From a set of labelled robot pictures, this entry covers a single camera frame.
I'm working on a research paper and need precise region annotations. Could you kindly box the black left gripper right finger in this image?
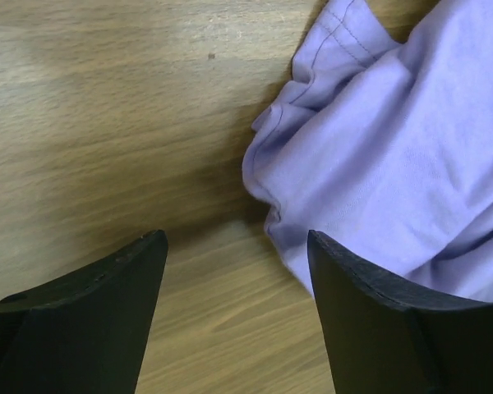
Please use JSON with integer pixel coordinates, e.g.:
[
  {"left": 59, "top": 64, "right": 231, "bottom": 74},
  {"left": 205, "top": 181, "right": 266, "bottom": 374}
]
[{"left": 307, "top": 231, "right": 493, "bottom": 394}]

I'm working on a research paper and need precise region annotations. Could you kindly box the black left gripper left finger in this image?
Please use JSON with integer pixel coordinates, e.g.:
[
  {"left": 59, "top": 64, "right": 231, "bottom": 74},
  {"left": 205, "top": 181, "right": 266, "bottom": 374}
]
[{"left": 0, "top": 231, "right": 168, "bottom": 394}]

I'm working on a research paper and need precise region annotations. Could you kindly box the lavender t shirt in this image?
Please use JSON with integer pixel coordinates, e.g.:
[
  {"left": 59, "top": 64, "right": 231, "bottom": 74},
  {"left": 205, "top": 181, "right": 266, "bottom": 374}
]
[{"left": 242, "top": 1, "right": 493, "bottom": 302}]

